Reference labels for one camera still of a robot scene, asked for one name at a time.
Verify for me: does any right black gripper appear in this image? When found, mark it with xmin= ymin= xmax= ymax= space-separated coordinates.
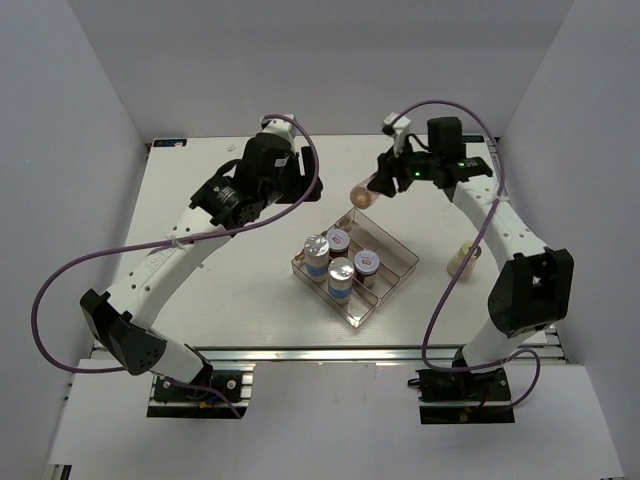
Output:
xmin=368 ymin=135 xmax=440 ymax=198

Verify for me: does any pink cap spice bottle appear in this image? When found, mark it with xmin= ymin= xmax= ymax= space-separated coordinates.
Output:
xmin=349 ymin=174 xmax=381 ymax=210

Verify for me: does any blue label bottle silver cap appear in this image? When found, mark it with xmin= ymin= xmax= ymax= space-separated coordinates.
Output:
xmin=303 ymin=235 xmax=330 ymax=283

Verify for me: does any brown spice jar red label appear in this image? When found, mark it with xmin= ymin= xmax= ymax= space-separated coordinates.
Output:
xmin=354 ymin=249 xmax=380 ymax=288

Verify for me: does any yellow cap spice bottle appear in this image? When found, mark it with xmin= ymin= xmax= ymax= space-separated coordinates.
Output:
xmin=447 ymin=241 xmax=482 ymax=280

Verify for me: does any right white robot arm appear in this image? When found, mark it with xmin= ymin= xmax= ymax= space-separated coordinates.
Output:
xmin=367 ymin=113 xmax=574 ymax=399

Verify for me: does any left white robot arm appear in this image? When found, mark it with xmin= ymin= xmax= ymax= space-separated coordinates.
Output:
xmin=80 ymin=120 xmax=312 ymax=399

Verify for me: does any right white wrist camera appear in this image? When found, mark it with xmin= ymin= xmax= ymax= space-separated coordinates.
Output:
xmin=381 ymin=112 xmax=411 ymax=157

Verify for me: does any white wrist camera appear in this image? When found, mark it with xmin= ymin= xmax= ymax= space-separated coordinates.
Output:
xmin=260 ymin=114 xmax=297 ymax=143
xmin=381 ymin=112 xmax=411 ymax=157

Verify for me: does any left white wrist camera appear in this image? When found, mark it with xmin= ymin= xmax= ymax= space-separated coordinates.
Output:
xmin=260 ymin=114 xmax=297 ymax=143

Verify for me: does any aluminium table front rail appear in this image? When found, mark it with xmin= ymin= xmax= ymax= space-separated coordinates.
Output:
xmin=89 ymin=347 xmax=566 ymax=365

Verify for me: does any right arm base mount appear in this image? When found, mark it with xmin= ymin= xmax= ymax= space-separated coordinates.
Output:
xmin=407 ymin=369 xmax=515 ymax=425

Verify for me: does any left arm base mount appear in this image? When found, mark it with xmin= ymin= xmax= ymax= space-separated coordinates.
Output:
xmin=146 ymin=361 xmax=253 ymax=420

